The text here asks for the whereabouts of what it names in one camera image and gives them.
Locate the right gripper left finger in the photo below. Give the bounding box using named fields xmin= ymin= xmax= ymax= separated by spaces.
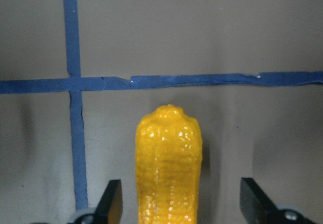
xmin=94 ymin=179 xmax=123 ymax=223

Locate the yellow plastic corn cob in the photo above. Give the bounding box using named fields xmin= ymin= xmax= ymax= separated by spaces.
xmin=135 ymin=104 xmax=202 ymax=223

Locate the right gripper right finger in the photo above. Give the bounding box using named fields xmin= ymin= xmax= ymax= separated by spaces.
xmin=240 ymin=177 xmax=278 ymax=224

